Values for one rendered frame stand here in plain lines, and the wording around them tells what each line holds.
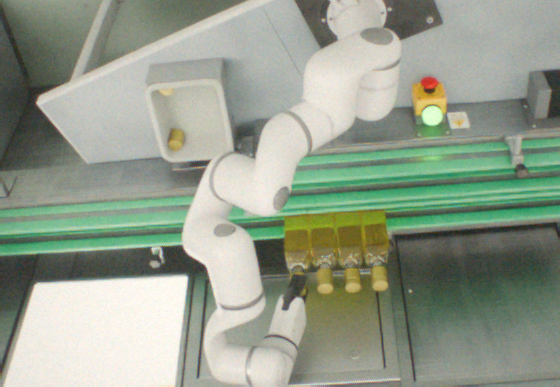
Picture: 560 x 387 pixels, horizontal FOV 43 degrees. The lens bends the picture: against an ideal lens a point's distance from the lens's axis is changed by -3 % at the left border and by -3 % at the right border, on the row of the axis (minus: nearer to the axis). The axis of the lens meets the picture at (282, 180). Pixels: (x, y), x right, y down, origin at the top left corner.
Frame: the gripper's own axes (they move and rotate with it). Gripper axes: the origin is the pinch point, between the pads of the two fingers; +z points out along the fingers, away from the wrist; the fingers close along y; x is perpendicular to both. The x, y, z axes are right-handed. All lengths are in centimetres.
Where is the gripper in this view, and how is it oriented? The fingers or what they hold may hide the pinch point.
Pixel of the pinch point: (298, 289)
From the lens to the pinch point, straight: 157.7
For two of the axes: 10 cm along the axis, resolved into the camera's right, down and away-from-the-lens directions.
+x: -9.6, -1.1, 2.6
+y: -1.0, -7.3, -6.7
